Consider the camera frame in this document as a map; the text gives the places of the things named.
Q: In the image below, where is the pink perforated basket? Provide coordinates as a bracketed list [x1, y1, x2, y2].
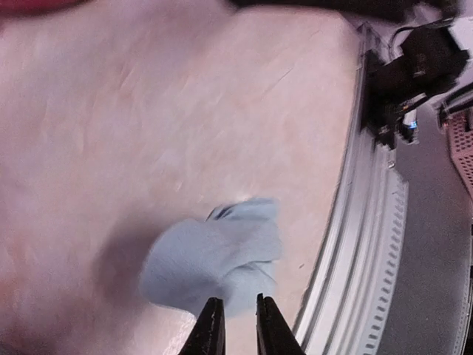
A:
[447, 108, 472, 197]

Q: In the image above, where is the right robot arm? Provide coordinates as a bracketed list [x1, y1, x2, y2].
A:
[363, 1, 471, 149]

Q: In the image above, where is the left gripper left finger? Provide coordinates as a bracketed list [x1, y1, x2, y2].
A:
[184, 297, 225, 355]

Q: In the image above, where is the front aluminium rail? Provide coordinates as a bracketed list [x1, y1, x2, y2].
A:
[293, 24, 409, 354]

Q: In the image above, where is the red floral plate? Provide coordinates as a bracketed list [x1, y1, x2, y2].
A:
[1, 0, 84, 16]

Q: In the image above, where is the small blue cleaning cloth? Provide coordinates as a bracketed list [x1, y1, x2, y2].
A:
[139, 198, 282, 317]

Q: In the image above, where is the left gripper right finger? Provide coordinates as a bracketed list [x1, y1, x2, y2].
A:
[256, 294, 304, 355]

